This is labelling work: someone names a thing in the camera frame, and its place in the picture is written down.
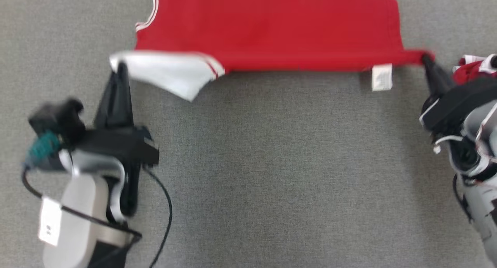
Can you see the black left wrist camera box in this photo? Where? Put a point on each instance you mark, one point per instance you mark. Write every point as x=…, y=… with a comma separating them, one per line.
x=58, y=116

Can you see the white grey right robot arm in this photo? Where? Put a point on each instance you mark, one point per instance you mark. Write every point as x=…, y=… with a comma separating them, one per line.
x=481, y=190

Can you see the grey fabric sofa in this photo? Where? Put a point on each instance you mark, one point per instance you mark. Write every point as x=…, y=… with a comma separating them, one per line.
x=271, y=163

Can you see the red shorts with white trim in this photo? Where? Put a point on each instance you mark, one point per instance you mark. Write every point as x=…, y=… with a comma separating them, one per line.
x=466, y=72

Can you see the red shirt with white sleeves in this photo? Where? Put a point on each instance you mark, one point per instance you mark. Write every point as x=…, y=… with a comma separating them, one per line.
x=271, y=27

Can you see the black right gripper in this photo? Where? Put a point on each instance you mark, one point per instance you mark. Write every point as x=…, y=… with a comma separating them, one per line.
x=458, y=101

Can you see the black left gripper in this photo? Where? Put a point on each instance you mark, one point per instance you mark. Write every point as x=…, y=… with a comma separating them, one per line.
x=124, y=147

